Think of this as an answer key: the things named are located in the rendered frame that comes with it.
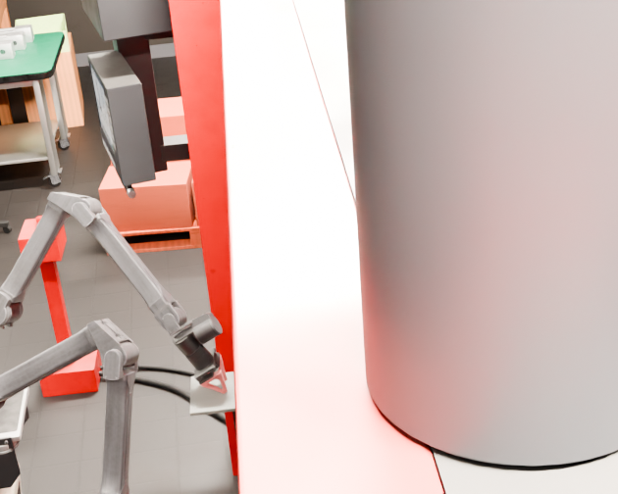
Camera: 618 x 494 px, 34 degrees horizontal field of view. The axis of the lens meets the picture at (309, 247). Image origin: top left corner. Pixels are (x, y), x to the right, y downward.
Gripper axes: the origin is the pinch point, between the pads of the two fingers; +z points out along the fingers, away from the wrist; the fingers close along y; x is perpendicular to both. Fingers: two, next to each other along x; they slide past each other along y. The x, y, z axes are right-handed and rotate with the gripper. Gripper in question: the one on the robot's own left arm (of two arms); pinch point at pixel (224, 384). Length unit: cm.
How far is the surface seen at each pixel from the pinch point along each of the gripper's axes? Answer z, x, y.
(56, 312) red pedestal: 18, 101, 162
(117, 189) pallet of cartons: 27, 88, 294
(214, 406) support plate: 1.0, 3.9, -5.8
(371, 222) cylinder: -113, -87, -190
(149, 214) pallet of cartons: 49, 82, 293
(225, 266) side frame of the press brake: 8, 4, 86
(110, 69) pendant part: -65, 2, 119
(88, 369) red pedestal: 47, 106, 156
